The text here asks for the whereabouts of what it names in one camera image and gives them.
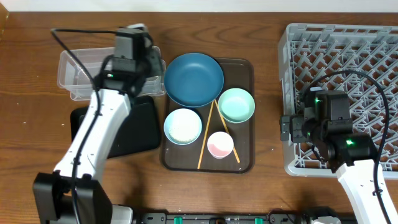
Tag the white rice pile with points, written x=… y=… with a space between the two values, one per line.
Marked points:
x=183 y=132

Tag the pink white cup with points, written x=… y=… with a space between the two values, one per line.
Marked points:
x=220 y=144

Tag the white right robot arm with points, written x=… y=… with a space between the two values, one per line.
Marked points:
x=353 y=157

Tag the grey dishwasher rack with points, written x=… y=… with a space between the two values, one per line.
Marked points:
x=308 y=51

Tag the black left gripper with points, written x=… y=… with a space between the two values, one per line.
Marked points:
x=153 y=71

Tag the mint green bowl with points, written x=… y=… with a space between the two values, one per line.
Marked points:
x=236 y=105

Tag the light blue bowl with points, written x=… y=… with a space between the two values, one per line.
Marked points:
x=185 y=115

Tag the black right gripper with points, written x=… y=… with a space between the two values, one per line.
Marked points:
x=297 y=133

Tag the black waste tray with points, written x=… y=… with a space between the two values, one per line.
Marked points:
x=140 y=131

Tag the right wooden chopstick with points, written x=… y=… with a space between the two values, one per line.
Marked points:
x=227 y=130

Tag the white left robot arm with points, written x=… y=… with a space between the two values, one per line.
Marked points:
x=72 y=193

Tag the wooden chopstick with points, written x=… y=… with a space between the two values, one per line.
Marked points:
x=227 y=130
x=205 y=135

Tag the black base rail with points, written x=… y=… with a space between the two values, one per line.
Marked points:
x=179 y=218

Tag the dark blue plate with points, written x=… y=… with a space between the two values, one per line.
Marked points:
x=193 y=80

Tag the left wooden chopstick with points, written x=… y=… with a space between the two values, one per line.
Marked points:
x=205 y=135

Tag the clear plastic waste bin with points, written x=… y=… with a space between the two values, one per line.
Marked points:
x=72 y=77

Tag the brown serving tray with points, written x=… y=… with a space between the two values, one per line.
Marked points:
x=238 y=73

